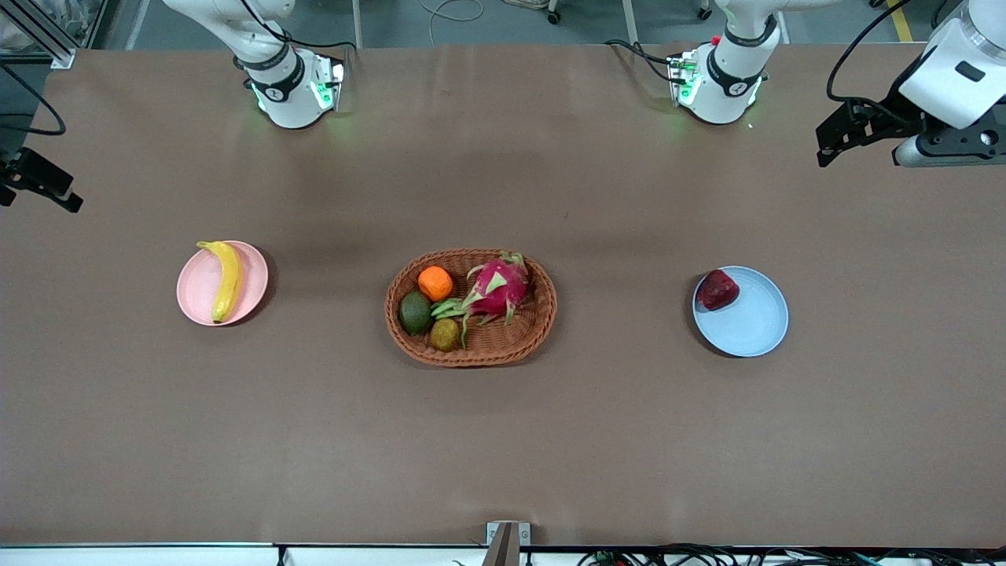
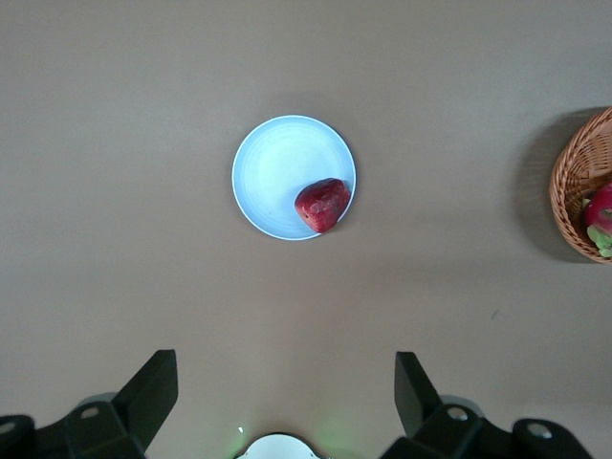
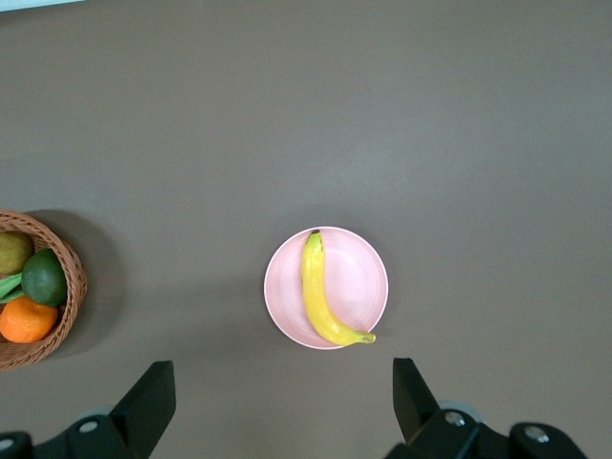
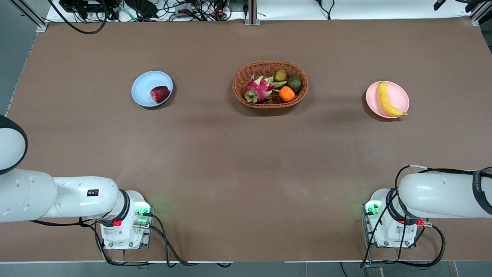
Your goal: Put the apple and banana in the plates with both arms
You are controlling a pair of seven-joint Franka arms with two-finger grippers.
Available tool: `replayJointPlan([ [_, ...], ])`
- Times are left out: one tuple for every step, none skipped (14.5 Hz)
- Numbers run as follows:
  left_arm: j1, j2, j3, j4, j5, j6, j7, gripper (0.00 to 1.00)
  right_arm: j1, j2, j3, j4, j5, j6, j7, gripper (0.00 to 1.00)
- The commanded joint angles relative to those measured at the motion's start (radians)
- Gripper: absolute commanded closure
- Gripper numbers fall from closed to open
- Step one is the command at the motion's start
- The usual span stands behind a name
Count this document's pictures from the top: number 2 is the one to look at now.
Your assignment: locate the dark red apple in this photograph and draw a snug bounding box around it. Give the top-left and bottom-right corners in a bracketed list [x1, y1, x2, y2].
[294, 177, 352, 234]

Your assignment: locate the brown wicker basket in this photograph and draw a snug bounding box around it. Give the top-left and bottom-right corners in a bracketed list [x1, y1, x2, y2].
[548, 105, 612, 265]

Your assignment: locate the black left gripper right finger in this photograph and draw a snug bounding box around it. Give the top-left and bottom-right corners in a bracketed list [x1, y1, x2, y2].
[384, 352, 513, 459]

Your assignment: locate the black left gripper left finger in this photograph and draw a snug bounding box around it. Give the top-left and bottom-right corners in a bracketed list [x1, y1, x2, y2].
[66, 349, 179, 459]

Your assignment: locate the light blue round plate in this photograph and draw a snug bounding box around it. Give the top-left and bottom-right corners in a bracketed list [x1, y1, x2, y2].
[231, 114, 358, 241]

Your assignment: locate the pink dragon fruit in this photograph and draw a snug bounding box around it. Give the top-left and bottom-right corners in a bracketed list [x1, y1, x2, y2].
[580, 181, 612, 259]

